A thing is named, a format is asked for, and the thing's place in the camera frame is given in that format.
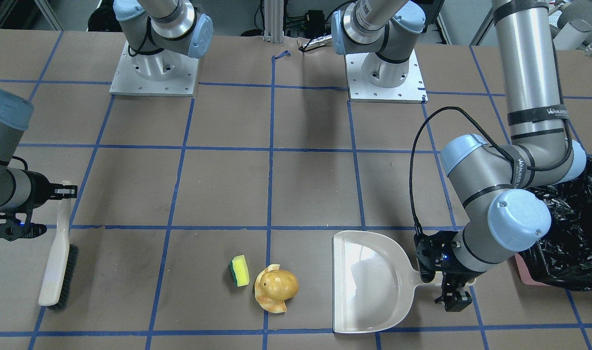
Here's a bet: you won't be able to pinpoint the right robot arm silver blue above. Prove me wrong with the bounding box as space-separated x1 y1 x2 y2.
0 0 214 241

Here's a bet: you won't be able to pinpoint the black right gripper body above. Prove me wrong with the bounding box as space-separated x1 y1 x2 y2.
0 182 77 242

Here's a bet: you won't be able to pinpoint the black power box behind table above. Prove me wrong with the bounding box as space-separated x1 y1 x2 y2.
303 9 325 38

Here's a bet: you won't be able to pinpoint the bin with black trash bag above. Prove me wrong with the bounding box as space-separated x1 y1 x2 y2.
517 157 592 292

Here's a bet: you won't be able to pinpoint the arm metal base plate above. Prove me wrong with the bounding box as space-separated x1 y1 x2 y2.
344 51 429 104
109 42 200 97

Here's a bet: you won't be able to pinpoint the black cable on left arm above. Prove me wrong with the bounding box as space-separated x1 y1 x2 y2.
409 107 525 234

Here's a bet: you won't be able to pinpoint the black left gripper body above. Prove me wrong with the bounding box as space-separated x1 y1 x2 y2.
413 230 473 292

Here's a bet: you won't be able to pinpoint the aluminium frame post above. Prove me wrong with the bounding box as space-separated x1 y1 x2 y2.
262 0 285 46

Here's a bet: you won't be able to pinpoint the yellow green sponge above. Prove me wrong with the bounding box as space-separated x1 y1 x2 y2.
229 255 251 287

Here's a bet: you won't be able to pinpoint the white plastic dustpan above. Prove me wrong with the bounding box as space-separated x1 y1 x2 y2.
333 230 426 333

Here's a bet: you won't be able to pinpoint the white hand brush black bristles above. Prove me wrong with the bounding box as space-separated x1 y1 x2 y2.
38 181 79 311

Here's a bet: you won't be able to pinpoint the yellow potato with peel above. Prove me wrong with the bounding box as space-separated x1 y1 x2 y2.
253 264 299 314

